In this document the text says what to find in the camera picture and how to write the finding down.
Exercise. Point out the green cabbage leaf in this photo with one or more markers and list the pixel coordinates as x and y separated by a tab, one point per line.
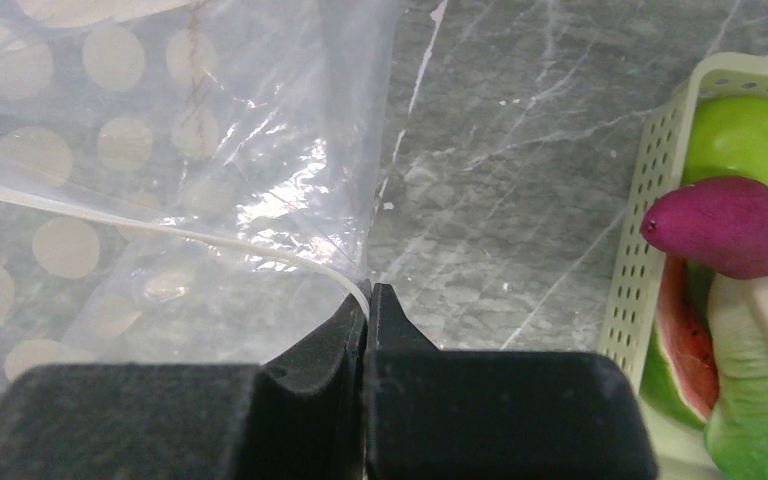
736	436

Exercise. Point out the watermelon slice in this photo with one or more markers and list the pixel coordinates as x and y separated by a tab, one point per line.
680	378

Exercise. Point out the green apple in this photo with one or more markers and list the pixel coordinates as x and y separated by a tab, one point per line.
729	136

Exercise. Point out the pale green perforated basket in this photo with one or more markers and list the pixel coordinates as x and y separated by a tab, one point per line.
680	451

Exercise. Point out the clear dotted zip bag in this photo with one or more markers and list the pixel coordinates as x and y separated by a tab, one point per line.
184	181

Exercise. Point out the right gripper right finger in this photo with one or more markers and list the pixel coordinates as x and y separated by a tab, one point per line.
455	414

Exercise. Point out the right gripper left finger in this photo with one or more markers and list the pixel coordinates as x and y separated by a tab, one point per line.
279	420

